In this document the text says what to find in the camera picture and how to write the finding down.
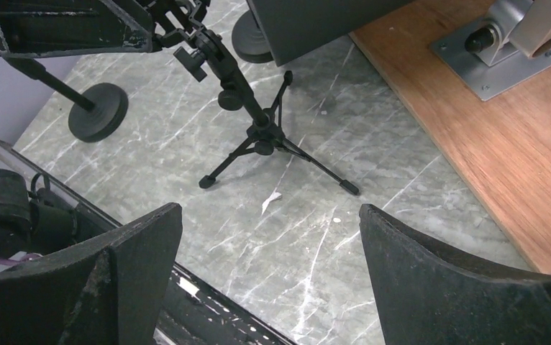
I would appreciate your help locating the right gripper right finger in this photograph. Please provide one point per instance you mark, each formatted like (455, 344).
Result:
(429, 292)

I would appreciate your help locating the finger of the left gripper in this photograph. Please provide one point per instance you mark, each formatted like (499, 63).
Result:
(45, 29)

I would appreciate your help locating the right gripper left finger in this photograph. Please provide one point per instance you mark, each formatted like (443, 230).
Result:
(105, 290)

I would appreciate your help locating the black round-base clip stand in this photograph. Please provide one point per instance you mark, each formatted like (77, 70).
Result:
(96, 113)

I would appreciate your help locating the black tripod shock-mount stand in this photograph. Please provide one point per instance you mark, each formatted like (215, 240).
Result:
(195, 45)

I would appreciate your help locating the black round-base shock-mount stand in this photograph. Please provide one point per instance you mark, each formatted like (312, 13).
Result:
(249, 41)

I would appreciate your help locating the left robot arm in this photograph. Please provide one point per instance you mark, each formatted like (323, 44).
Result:
(16, 208)

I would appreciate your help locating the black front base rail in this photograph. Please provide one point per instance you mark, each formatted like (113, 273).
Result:
(193, 311)

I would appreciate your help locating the blue network switch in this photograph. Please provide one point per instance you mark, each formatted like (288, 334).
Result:
(293, 28)

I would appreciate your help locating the metal mounting bracket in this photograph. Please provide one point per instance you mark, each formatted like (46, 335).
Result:
(509, 44)

